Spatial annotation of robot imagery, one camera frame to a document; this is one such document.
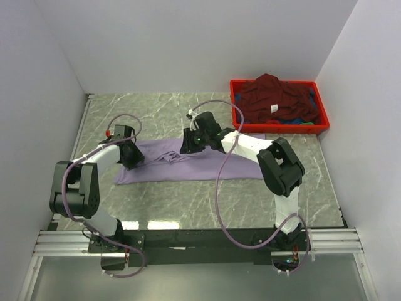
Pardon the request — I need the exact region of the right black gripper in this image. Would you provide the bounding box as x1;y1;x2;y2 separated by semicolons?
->
179;127;209;155

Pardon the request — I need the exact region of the lavender t shirt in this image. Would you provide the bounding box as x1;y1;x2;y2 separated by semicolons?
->
114;138;263;185

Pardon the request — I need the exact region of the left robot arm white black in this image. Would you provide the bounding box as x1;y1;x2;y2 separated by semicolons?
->
49;140;144;252

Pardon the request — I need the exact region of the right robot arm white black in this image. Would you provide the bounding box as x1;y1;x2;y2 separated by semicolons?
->
180;128;305;250

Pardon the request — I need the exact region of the red plastic bin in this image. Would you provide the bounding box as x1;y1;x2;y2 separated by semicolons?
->
229;79;330;135

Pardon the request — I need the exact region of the dark red t shirt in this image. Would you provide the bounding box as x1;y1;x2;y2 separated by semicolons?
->
234;73;319;124

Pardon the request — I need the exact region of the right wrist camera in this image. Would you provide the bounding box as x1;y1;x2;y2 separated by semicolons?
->
187;110;221;135

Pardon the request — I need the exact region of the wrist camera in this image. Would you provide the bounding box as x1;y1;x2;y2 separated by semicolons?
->
105;124;135;142
187;110;221;135

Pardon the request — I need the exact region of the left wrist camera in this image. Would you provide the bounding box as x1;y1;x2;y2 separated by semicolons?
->
105;124;135;142

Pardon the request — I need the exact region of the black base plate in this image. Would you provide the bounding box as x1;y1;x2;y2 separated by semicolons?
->
86;228;313;271

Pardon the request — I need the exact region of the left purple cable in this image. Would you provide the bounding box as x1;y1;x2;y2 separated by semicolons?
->
62;113;148;278

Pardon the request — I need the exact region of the aluminium front rail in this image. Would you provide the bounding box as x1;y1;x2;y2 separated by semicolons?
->
33;228;364;257

